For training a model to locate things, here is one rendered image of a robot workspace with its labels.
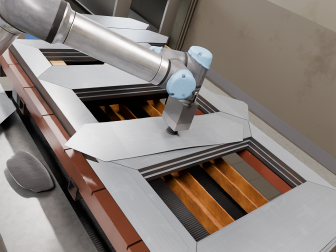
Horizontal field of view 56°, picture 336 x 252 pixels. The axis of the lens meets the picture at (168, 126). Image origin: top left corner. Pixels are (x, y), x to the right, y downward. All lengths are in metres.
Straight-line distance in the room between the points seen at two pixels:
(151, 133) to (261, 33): 2.77
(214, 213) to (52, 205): 0.54
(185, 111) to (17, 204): 0.57
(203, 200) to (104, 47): 0.68
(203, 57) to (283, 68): 2.61
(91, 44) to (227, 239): 0.56
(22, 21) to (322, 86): 2.93
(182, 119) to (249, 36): 2.82
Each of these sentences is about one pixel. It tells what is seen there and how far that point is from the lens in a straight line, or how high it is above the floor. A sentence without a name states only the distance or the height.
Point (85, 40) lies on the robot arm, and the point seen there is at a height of 1.20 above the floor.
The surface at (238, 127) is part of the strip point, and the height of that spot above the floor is 0.87.
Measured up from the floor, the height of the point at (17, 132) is 0.68.
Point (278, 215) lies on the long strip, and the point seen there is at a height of 0.87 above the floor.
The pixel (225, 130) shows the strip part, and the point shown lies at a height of 0.87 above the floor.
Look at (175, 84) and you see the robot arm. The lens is 0.77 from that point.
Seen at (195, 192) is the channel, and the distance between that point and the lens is 1.18.
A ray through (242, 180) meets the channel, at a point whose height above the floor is 0.71.
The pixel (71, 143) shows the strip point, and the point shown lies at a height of 0.87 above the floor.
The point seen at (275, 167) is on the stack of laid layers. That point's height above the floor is 0.83.
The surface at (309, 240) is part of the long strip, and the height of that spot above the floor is 0.87.
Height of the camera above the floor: 1.45
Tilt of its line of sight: 31 degrees down
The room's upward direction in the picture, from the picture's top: 20 degrees clockwise
